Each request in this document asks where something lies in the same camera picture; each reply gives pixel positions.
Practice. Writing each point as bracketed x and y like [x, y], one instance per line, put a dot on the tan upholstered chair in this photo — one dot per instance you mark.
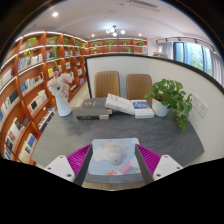
[138, 86]
[106, 83]

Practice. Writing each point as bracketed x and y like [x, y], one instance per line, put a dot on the white wall outlet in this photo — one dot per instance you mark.
[202, 109]
[194, 101]

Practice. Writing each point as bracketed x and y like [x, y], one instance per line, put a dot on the white ceiling air vent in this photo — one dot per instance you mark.
[143, 3]

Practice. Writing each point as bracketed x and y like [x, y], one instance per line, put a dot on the white vase with pink flowers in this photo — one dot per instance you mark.
[63, 106]

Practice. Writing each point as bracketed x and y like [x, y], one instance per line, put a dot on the multi-bulb ceiling lamp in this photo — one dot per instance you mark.
[114, 31]

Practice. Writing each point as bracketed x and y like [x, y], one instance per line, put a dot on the large window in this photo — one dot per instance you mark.
[195, 56]

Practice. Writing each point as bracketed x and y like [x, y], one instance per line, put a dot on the pastel cartoon print mouse pad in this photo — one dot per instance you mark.
[100, 160]

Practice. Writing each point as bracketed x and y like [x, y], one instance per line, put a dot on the dark hardcover book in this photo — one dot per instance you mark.
[91, 105]
[90, 117]

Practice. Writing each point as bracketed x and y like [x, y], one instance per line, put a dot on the green plant in white pot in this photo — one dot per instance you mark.
[160, 108]

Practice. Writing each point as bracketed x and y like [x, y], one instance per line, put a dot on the thick white book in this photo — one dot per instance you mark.
[119, 104]

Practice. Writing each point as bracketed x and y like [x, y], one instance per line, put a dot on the grey sheer curtain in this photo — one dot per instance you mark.
[217, 68]
[166, 50]

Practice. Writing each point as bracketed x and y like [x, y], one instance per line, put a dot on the white computer mouse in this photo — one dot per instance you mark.
[115, 155]

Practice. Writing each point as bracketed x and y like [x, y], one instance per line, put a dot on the blue-cover book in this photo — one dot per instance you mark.
[142, 108]

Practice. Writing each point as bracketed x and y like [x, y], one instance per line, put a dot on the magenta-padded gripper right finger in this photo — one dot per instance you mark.
[166, 165]

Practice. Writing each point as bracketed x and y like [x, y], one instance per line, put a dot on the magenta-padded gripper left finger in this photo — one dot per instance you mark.
[61, 166]

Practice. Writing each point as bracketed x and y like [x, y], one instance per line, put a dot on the black track light rail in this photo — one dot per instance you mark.
[186, 40]

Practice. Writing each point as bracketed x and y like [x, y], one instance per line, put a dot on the orange wooden shelf unit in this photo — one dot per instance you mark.
[30, 76]

